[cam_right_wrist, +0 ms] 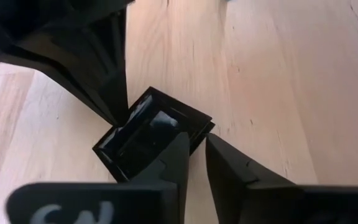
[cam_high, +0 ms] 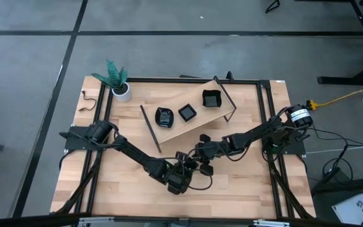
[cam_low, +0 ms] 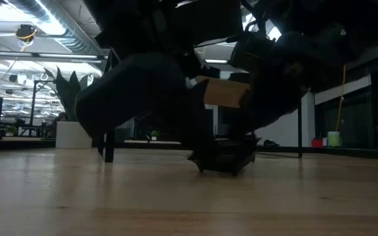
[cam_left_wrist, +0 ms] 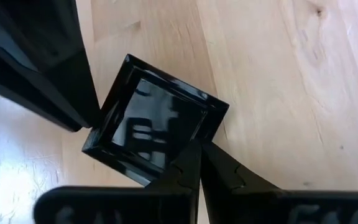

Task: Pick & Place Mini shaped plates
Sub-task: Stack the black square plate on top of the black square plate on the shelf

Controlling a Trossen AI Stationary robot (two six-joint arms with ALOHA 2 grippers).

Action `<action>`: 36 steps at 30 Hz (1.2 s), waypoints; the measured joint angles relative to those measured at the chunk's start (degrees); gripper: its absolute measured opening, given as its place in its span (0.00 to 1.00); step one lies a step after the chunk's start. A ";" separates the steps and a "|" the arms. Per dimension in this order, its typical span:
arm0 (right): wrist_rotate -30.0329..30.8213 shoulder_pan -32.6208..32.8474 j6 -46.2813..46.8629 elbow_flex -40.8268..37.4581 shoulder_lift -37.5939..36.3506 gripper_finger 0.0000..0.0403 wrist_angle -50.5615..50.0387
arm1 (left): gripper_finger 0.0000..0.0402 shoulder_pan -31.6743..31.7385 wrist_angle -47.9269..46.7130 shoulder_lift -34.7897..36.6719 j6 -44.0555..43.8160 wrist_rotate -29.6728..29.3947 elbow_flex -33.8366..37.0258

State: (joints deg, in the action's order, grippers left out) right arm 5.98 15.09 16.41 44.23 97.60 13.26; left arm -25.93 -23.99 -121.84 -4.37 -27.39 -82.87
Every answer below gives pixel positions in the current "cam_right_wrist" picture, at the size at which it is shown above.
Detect small black square mini plate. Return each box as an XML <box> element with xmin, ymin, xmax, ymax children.
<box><xmin>91</xmin><ymin>86</ymin><xmax>216</xmax><ymax>184</ymax></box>

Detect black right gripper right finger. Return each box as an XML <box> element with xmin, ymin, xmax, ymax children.
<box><xmin>205</xmin><ymin>133</ymin><xmax>358</xmax><ymax>224</ymax></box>

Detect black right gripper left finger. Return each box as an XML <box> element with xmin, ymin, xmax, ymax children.
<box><xmin>6</xmin><ymin>132</ymin><xmax>191</xmax><ymax>224</ymax></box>

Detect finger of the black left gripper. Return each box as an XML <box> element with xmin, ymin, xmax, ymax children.
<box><xmin>0</xmin><ymin>29</ymin><xmax>117</xmax><ymax>125</ymax></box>
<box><xmin>87</xmin><ymin>11</ymin><xmax>130</xmax><ymax>126</ymax></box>

